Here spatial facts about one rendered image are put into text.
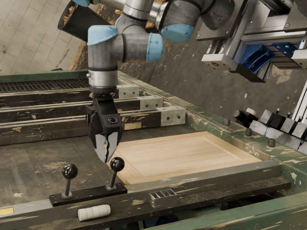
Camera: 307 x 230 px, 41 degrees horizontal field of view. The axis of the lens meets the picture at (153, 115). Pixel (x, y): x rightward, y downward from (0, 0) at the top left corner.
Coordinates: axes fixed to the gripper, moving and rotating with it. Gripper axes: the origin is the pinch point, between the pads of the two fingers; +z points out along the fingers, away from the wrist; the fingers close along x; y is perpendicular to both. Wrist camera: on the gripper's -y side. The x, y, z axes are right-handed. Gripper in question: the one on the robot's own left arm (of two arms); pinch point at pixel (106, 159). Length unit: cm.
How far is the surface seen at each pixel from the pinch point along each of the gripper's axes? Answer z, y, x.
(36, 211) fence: 8.4, -5.8, 20.0
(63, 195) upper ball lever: 6.3, -4.1, 12.9
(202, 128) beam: 10, 42, -57
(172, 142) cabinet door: 11, 32, -38
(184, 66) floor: 17, 234, -157
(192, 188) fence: 10.3, -5.9, -24.1
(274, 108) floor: 25, 103, -152
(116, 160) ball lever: -3.3, -9.6, 0.6
